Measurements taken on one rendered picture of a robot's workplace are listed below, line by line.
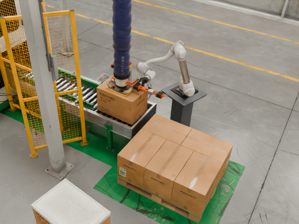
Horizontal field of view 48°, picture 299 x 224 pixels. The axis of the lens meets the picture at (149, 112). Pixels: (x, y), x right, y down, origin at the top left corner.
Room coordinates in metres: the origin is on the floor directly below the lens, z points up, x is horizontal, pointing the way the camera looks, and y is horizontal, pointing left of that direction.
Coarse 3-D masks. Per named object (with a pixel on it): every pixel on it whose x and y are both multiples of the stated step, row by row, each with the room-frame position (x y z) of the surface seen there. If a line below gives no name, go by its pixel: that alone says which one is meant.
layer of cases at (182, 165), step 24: (168, 120) 3.70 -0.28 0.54; (144, 144) 3.18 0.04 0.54; (168, 144) 3.21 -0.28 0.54; (192, 144) 3.24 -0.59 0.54; (216, 144) 3.27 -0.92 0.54; (120, 168) 2.94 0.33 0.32; (144, 168) 2.79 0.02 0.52; (168, 168) 2.79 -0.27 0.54; (192, 168) 2.81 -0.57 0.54; (216, 168) 2.84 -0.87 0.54; (168, 192) 2.62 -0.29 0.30; (192, 192) 2.48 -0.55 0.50
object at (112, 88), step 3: (108, 87) 3.82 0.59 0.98; (111, 87) 3.82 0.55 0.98; (114, 87) 3.80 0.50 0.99; (111, 90) 3.76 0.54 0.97; (114, 90) 3.76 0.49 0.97; (120, 90) 3.76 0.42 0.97; (123, 90) 3.77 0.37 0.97; (117, 93) 3.71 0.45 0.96; (120, 93) 3.70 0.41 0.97; (123, 93) 3.70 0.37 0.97; (126, 93) 3.70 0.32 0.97; (129, 93) 3.72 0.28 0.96; (126, 96) 3.66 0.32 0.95
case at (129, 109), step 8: (104, 88) 3.81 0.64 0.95; (104, 96) 3.77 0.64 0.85; (112, 96) 3.70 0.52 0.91; (120, 96) 3.65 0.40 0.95; (128, 96) 3.66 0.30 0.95; (136, 96) 3.68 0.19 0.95; (144, 96) 3.81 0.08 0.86; (104, 104) 3.77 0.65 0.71; (112, 104) 3.70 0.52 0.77; (120, 104) 3.64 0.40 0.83; (128, 104) 3.58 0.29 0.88; (136, 104) 3.63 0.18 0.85; (144, 104) 3.82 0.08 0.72; (104, 112) 3.77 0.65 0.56; (112, 112) 3.70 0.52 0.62; (120, 112) 3.64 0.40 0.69; (128, 112) 3.58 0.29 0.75; (136, 112) 3.63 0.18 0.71; (144, 112) 3.83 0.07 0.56; (128, 120) 3.57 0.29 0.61; (136, 120) 3.64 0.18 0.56
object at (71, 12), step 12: (48, 12) 3.58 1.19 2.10; (60, 12) 3.62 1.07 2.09; (72, 12) 3.67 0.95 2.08; (72, 24) 3.66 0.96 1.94; (12, 36) 3.41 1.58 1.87; (60, 36) 3.62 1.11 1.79; (72, 36) 3.68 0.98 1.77; (12, 60) 3.36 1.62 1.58; (12, 72) 3.35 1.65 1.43; (36, 96) 3.46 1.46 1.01; (24, 108) 3.36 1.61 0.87; (60, 108) 3.57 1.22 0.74; (72, 108) 3.64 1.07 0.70; (24, 120) 3.35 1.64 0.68; (84, 120) 3.67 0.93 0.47; (84, 132) 3.67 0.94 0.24; (84, 144) 3.65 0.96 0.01; (36, 156) 3.35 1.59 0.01
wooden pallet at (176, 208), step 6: (222, 174) 3.11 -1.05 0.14; (120, 180) 2.94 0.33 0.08; (126, 180) 2.90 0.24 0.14; (126, 186) 2.90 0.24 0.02; (132, 186) 2.90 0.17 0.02; (138, 186) 2.81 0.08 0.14; (216, 186) 2.90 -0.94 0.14; (138, 192) 2.81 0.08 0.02; (144, 192) 2.81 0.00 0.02; (150, 192) 2.73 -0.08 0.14; (150, 198) 2.73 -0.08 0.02; (156, 198) 2.69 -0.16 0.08; (162, 198) 2.65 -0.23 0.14; (210, 198) 2.79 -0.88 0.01; (162, 204) 2.64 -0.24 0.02; (168, 204) 2.65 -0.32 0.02; (174, 204) 2.57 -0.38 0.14; (174, 210) 2.57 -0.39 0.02; (180, 210) 2.57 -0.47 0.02; (186, 210) 2.49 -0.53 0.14; (186, 216) 2.49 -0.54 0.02; (192, 216) 2.45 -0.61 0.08; (198, 216) 2.42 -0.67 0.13; (198, 222) 2.41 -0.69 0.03
